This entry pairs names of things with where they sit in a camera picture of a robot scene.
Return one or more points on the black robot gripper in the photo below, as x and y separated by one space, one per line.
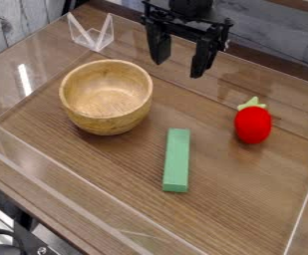
190 19

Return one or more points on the red plush strawberry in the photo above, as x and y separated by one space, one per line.
253 122

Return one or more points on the light wooden bowl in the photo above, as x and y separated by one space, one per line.
107 96

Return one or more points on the clear acrylic tray walls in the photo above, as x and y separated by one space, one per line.
93 187

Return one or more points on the green rectangular block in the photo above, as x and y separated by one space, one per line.
176 162

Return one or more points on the clear acrylic corner bracket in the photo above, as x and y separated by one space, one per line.
93 39

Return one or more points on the black table frame bracket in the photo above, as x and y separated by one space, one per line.
18 240

